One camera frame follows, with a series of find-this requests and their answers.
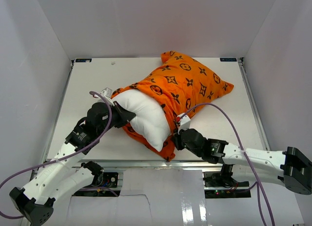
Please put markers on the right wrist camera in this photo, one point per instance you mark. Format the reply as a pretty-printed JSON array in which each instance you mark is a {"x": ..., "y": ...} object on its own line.
[{"x": 183, "y": 122}]

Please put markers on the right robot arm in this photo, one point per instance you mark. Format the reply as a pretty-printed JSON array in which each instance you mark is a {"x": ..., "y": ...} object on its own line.
[{"x": 289, "y": 168}]

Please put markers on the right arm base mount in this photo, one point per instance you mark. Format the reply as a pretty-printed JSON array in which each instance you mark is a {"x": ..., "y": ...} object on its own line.
[{"x": 222, "y": 185}]

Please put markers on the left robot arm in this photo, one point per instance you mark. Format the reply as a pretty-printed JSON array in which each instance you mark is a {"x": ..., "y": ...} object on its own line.
[{"x": 35, "y": 200}]

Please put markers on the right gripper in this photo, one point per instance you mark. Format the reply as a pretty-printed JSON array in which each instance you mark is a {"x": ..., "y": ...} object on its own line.
[{"x": 176, "y": 138}]

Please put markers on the right blue label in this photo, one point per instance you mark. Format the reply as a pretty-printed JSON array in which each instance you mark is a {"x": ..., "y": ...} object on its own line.
[{"x": 228, "y": 59}]

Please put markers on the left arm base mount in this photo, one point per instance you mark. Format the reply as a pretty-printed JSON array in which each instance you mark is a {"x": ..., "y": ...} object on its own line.
[{"x": 103, "y": 182}]

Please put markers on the blue label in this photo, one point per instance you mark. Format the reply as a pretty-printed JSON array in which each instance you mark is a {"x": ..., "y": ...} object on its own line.
[
  {"x": 83, "y": 60},
  {"x": 228, "y": 59}
]

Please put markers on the left blue label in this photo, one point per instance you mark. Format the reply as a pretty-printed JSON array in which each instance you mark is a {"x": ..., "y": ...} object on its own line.
[{"x": 83, "y": 60}]

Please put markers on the orange patterned pillowcase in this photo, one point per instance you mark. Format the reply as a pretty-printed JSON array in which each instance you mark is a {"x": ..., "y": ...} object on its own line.
[{"x": 181, "y": 84}]

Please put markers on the white pillow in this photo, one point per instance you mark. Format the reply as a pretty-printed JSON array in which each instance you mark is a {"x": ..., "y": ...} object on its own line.
[{"x": 150, "y": 121}]

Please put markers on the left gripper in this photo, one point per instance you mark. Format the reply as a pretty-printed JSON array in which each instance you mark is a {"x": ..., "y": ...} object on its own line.
[{"x": 125, "y": 116}]

